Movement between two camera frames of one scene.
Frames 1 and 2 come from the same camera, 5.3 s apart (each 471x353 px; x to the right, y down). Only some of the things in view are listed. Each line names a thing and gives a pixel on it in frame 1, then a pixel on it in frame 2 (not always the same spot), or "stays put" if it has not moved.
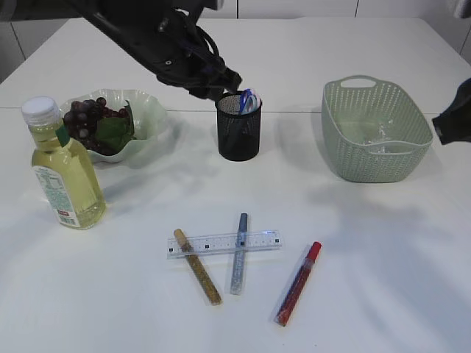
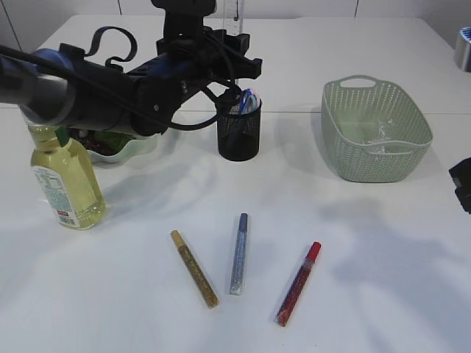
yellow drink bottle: (66, 174) stays put
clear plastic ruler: (220, 244) -> (233, 28)
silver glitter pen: (238, 270) stays put
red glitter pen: (299, 284) stays put
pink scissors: (256, 100) stays put
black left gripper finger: (207, 92) -> (184, 18)
